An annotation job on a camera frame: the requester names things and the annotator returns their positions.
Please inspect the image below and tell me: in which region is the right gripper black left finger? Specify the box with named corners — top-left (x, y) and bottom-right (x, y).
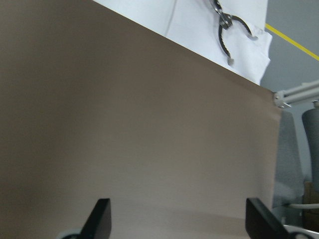
top-left (80, 199), bottom-right (112, 239)

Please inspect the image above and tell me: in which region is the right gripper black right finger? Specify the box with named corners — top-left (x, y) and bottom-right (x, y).
top-left (245, 198), bottom-right (289, 239)

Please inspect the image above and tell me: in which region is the grey office chair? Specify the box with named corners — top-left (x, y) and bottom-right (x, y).
top-left (272, 101), bottom-right (319, 232)

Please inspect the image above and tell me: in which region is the white folded cloth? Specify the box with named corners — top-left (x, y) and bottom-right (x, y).
top-left (98, 0), bottom-right (272, 85)

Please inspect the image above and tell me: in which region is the aluminium frame rail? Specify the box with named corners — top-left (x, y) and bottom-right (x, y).
top-left (273, 80), bottom-right (319, 109)

